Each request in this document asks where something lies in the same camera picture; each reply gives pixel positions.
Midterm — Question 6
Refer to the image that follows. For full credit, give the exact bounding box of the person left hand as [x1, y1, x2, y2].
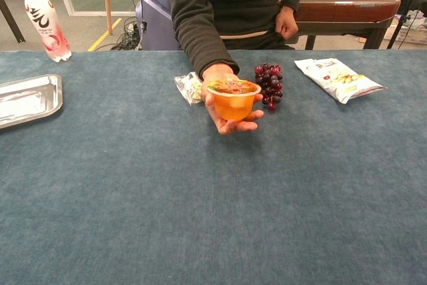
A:
[275, 6, 300, 41]

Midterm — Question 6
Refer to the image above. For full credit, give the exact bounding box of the person right hand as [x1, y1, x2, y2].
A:
[201, 63, 265, 135]

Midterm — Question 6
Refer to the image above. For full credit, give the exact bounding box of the orange jelly cup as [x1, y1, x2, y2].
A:
[206, 77, 263, 122]

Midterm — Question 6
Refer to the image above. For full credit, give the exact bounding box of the person right forearm dark sleeve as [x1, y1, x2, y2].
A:
[173, 14, 240, 81]

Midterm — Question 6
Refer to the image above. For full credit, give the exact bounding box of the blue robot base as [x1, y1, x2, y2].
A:
[135, 0, 179, 51]

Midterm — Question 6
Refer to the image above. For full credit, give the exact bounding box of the small clear snack packet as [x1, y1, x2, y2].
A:
[173, 71, 205, 106]

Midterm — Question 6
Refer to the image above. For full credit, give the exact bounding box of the bunch of red grapes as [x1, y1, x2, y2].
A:
[254, 62, 284, 112]

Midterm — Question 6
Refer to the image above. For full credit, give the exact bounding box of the brown pool table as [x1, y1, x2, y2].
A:
[278, 0, 401, 51]

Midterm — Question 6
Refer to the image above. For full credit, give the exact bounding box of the white snack bag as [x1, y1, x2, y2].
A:
[294, 57, 388, 105]

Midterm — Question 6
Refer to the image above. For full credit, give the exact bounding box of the white floor power strip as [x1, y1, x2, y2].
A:
[123, 21, 140, 38]

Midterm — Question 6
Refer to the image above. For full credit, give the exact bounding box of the black tripod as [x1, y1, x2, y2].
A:
[386, 0, 427, 49]

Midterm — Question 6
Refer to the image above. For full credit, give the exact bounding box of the white plastic crate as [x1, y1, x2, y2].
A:
[383, 23, 427, 46]

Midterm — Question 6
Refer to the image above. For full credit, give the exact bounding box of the blue table cloth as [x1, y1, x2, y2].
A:
[0, 49, 427, 285]

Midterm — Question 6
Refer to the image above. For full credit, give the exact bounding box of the white pink drink bottle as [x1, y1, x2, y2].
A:
[21, 0, 73, 63]

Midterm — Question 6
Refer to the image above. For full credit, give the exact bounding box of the stainless steel tray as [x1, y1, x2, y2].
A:
[0, 73, 64, 130]

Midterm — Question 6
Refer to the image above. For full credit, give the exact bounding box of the black table leg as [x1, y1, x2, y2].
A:
[0, 0, 27, 45]

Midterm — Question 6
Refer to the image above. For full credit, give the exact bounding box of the black cable bundle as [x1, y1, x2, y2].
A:
[109, 16, 145, 51]

